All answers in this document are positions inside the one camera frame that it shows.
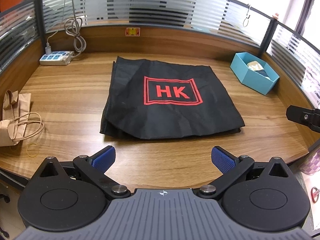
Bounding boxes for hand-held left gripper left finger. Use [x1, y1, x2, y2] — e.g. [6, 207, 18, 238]
[37, 145, 131, 200]

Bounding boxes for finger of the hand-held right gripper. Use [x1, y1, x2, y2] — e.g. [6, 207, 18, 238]
[286, 105, 320, 133]

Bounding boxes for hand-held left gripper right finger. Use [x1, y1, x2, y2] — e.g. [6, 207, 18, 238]
[199, 146, 290, 200]

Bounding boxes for black shopping bag red print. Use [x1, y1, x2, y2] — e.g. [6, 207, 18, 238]
[99, 56, 245, 140]

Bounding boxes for yellow rubber band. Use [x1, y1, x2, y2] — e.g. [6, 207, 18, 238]
[26, 143, 39, 157]

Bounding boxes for pink checkered bag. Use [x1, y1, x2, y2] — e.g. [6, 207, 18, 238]
[299, 146, 320, 175]

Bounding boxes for brown paper bag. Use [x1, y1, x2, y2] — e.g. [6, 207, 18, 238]
[0, 90, 45, 147]

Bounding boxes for dark blue folded cloth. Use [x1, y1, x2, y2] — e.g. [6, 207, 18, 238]
[257, 69, 272, 81]

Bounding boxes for striped glass partition panel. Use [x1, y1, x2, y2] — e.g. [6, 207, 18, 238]
[41, 0, 273, 48]
[271, 21, 320, 107]
[0, 0, 37, 73]

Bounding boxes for beige folded cloth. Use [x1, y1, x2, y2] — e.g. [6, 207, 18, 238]
[247, 60, 266, 73]

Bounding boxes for light blue cardboard box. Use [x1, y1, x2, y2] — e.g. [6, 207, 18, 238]
[230, 52, 280, 96]

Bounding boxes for red scissors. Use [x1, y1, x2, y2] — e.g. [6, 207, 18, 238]
[310, 186, 320, 203]

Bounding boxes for white power strip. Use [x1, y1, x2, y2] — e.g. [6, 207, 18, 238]
[39, 51, 75, 66]

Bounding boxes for metal hook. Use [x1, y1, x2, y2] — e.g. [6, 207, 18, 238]
[243, 4, 251, 27]

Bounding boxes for white charger with cable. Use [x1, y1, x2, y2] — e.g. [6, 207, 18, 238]
[45, 0, 70, 53]

